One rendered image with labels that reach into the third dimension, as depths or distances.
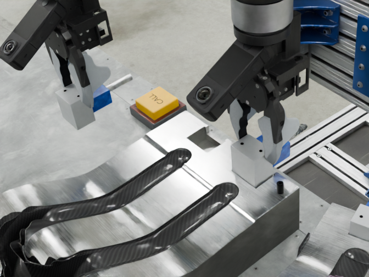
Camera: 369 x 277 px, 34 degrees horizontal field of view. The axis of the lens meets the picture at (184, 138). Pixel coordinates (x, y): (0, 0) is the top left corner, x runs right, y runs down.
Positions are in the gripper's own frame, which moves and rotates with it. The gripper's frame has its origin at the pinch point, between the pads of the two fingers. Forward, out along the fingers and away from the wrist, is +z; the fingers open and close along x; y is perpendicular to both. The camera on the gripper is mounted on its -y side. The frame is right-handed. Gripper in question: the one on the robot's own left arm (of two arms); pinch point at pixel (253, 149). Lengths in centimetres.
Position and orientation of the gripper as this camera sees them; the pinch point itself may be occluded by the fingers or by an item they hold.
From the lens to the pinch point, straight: 87.8
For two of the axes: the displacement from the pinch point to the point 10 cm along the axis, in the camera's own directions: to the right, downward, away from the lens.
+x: -6.2, -4.6, 6.3
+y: 7.8, -4.7, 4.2
